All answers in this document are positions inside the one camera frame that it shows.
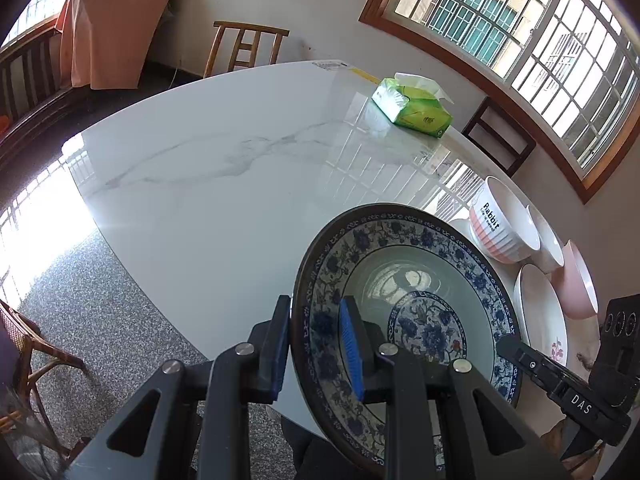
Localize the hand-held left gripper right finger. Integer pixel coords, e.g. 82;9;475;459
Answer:
339;295;571;480

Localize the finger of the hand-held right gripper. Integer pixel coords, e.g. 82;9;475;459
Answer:
496;334;632;445

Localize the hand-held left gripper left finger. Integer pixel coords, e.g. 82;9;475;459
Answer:
65;295;293;480

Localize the blue floral patterned plate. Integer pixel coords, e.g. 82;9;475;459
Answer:
291;203;523;478

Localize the white plate with pink flowers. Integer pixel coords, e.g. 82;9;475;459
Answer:
514;263;569;368

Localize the small white bowl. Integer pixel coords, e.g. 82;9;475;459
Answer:
525;205;566;274

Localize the white pink ribbed bowl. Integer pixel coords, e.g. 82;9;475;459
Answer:
468;176;542;265

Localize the dark wooden chair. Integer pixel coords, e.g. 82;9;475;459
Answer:
461;96;537;177

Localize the green tissue box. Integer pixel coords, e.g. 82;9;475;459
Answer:
371;73;455;139

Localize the rattan chair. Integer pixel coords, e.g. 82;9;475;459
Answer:
0;300;91;461

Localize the white table edge label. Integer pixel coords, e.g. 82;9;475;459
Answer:
311;59;381;84

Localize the light wooden chair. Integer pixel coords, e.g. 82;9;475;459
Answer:
204;21;291;79

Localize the wooden framed grille window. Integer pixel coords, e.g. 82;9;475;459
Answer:
359;0;640;205

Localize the orange curtain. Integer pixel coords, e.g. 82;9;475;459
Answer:
54;0;183;90

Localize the dark wooden bench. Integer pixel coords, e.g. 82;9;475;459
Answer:
0;27;76;161

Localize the bright grille window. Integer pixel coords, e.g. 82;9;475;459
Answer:
0;0;83;48

